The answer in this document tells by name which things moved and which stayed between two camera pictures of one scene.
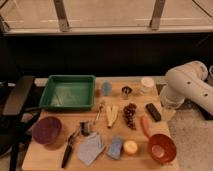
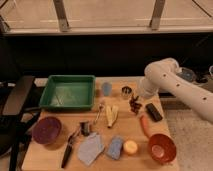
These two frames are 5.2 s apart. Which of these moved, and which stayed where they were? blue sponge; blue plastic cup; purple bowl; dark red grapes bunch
Moved: dark red grapes bunch
Stayed: blue sponge; blue plastic cup; purple bowl
